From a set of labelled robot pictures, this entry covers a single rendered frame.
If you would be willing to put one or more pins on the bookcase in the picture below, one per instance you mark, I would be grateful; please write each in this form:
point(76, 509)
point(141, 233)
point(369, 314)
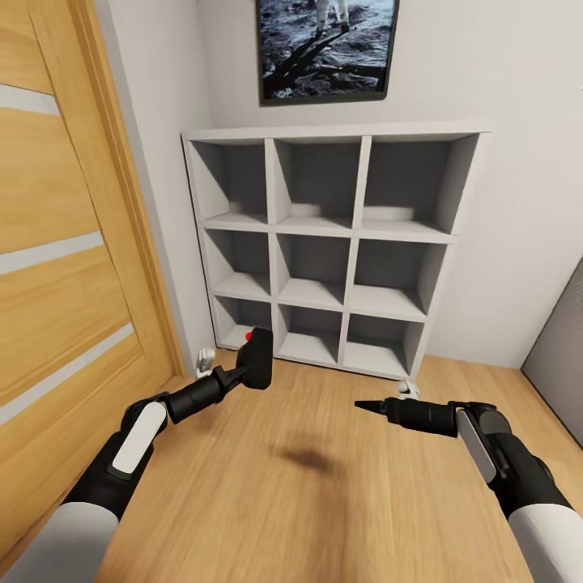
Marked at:
point(225, 286)

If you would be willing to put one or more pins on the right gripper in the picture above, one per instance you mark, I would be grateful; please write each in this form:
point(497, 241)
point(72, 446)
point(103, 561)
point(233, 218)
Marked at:
point(407, 413)

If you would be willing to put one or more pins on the digital camera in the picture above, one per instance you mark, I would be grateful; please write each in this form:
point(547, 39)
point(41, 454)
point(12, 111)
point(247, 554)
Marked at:
point(258, 353)

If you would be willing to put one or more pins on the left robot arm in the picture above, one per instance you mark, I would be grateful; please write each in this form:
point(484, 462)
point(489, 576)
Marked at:
point(72, 544)

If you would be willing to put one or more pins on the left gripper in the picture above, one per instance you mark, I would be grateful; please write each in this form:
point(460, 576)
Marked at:
point(213, 388)

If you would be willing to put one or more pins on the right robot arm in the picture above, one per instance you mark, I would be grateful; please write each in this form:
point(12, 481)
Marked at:
point(548, 531)

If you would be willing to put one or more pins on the door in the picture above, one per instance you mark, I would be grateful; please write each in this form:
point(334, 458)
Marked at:
point(86, 327)

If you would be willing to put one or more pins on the painting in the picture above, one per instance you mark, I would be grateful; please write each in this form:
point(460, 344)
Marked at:
point(324, 50)

